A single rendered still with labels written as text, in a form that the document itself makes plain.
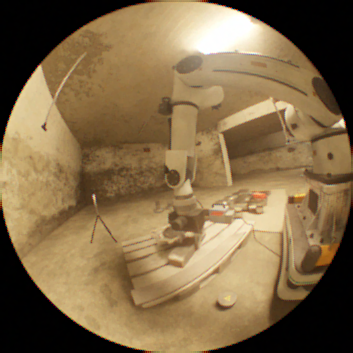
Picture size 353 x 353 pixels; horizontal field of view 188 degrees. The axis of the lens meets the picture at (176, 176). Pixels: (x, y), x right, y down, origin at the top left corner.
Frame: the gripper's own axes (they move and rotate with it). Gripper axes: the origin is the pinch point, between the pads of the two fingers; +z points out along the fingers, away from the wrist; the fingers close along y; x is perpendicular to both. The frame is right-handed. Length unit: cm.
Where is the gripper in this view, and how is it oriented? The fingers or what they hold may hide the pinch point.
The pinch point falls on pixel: (190, 243)
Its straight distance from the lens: 90.8
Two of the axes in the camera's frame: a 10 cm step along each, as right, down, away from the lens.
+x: -5.3, 0.7, -8.4
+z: 1.5, 9.9, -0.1
